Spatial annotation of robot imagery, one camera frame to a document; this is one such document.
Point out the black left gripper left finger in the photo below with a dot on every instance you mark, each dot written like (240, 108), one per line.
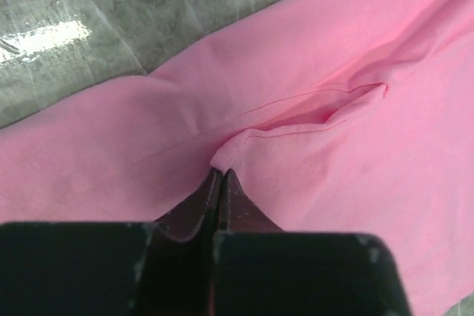
(113, 268)

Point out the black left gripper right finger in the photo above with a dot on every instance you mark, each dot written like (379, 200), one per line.
(259, 269)

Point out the pink t shirt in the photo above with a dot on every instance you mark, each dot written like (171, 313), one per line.
(336, 115)

